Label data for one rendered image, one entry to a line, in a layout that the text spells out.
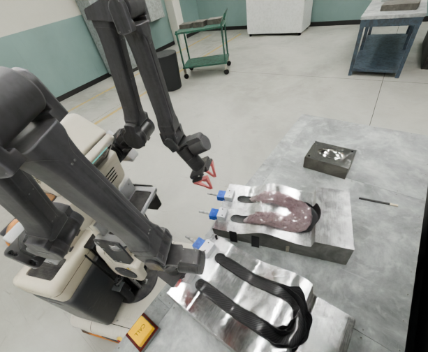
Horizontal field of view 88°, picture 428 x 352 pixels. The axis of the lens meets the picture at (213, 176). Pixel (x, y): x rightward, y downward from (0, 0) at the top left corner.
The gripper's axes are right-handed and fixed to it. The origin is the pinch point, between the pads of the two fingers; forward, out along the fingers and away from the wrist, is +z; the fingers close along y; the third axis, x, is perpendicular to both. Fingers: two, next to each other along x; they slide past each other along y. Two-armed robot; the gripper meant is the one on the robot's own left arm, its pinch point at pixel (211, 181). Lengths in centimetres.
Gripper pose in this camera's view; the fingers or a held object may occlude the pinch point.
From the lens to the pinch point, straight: 91.9
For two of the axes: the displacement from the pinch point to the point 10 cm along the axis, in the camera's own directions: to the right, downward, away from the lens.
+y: 2.2, -7.0, 6.8
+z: 5.7, 6.6, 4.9
